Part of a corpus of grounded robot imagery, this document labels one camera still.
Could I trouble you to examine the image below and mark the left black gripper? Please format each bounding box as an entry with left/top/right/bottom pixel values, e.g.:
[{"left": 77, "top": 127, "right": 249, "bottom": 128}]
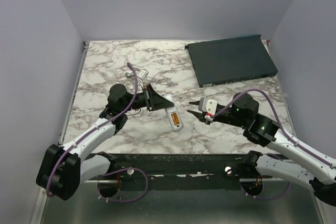
[{"left": 121, "top": 84, "right": 174, "bottom": 113}]

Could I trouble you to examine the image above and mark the orange battery mid table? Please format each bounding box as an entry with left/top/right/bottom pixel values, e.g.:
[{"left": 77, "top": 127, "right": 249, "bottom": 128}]
[{"left": 171, "top": 112, "right": 181, "bottom": 127}]

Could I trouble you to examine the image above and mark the white remote control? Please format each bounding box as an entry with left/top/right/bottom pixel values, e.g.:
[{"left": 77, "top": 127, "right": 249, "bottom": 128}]
[{"left": 165, "top": 94, "right": 184, "bottom": 132}]

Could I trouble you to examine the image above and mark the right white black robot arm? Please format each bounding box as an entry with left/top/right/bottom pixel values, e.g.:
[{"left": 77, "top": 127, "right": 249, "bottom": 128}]
[{"left": 191, "top": 90, "right": 335, "bottom": 206}]

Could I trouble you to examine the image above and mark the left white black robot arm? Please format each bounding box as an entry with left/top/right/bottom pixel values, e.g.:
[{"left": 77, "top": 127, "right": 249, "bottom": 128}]
[{"left": 36, "top": 84, "right": 178, "bottom": 200}]

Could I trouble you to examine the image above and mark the dark green flat electronics box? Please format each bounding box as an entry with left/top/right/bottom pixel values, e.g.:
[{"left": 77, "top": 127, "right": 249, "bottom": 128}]
[{"left": 185, "top": 35, "right": 278, "bottom": 88}]

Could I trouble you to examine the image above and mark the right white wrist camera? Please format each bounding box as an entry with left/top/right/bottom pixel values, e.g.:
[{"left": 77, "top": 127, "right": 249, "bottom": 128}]
[{"left": 198, "top": 97, "right": 218, "bottom": 121}]

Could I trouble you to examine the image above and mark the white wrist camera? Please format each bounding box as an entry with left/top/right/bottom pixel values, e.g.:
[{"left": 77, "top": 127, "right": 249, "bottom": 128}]
[
  {"left": 137, "top": 69, "right": 149, "bottom": 89},
  {"left": 198, "top": 97, "right": 218, "bottom": 121}
]

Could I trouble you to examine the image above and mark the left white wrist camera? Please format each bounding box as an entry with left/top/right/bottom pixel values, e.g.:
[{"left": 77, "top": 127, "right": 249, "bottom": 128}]
[{"left": 137, "top": 69, "right": 149, "bottom": 89}]

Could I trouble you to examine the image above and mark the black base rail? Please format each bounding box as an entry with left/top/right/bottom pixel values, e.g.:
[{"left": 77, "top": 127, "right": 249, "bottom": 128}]
[{"left": 83, "top": 153, "right": 274, "bottom": 190}]

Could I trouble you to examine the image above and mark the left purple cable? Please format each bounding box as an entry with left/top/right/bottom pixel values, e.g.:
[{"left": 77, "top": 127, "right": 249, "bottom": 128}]
[{"left": 46, "top": 62, "right": 140, "bottom": 198}]

